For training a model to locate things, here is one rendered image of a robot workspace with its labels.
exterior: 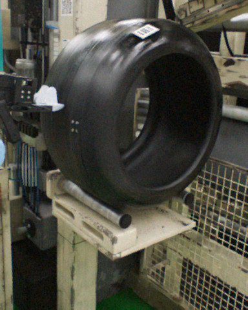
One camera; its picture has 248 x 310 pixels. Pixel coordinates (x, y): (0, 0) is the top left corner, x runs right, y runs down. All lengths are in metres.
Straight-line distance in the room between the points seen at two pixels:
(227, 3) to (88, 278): 1.18
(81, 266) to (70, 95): 0.84
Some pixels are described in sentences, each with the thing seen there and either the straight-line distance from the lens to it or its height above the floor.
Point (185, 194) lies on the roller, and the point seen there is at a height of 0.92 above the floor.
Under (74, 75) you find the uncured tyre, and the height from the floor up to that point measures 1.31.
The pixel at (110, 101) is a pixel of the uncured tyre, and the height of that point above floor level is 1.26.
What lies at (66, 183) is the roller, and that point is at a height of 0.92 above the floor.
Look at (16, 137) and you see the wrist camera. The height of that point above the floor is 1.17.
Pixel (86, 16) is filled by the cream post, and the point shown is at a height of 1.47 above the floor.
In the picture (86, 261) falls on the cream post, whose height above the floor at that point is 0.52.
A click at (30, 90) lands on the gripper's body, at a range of 0.92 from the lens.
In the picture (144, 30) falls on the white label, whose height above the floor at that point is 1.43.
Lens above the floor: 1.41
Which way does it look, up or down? 16 degrees down
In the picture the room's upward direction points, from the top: 3 degrees clockwise
